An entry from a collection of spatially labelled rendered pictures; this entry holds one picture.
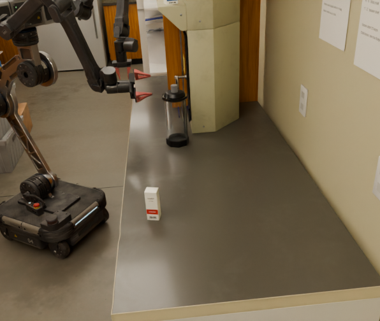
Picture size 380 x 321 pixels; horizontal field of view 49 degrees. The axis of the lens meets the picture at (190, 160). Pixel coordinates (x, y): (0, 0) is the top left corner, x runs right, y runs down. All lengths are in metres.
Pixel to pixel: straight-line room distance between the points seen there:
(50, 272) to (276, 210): 1.69
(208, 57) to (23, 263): 1.77
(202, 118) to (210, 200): 0.58
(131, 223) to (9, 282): 1.52
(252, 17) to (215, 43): 0.44
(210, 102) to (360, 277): 1.05
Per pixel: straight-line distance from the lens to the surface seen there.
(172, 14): 1.80
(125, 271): 1.20
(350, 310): 1.23
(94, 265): 2.70
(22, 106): 4.76
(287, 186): 1.54
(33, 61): 2.46
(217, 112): 1.94
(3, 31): 2.13
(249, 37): 2.25
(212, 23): 1.82
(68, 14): 1.85
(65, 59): 6.98
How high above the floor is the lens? 1.74
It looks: 28 degrees down
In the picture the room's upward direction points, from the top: 3 degrees counter-clockwise
